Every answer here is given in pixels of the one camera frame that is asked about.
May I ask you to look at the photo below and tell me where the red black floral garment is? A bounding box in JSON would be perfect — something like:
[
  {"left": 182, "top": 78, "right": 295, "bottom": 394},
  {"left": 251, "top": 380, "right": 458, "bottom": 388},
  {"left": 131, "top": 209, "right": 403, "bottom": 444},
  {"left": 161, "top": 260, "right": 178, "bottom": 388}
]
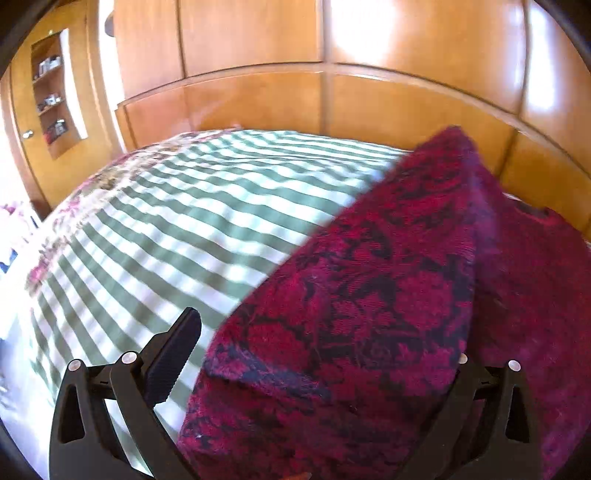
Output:
[{"left": 177, "top": 127, "right": 590, "bottom": 479}]

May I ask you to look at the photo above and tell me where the floral pillow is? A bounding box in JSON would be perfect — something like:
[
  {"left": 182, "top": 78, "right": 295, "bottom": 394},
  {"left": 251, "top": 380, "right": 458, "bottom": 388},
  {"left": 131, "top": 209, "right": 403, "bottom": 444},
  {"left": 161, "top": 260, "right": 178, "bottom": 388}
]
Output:
[{"left": 0, "top": 202, "right": 41, "bottom": 275}]

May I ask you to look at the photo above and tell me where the green white checkered bedspread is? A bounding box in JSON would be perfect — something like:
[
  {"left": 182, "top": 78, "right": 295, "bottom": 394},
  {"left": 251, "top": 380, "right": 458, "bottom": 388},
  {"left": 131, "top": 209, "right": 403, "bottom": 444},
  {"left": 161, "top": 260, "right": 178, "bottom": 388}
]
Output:
[{"left": 1, "top": 130, "right": 402, "bottom": 477}]

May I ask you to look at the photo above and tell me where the wooden headboard panel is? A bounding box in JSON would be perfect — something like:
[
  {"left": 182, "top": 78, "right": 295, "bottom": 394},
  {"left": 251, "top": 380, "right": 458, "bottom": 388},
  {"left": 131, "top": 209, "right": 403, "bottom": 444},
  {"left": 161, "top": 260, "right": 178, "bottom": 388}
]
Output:
[{"left": 115, "top": 63, "right": 590, "bottom": 235}]

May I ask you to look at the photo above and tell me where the wooden wall shelf niche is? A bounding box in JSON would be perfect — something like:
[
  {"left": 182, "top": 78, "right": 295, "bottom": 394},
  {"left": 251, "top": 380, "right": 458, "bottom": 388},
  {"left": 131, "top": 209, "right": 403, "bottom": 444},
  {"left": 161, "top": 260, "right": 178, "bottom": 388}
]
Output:
[{"left": 31, "top": 28, "right": 88, "bottom": 160}]

